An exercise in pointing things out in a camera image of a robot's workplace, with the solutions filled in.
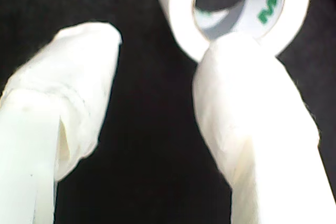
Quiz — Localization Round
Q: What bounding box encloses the small green-printed white tape roll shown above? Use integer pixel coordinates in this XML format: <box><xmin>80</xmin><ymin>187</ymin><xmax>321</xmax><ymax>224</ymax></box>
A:
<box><xmin>153</xmin><ymin>0</ymin><xmax>313</xmax><ymax>62</ymax></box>

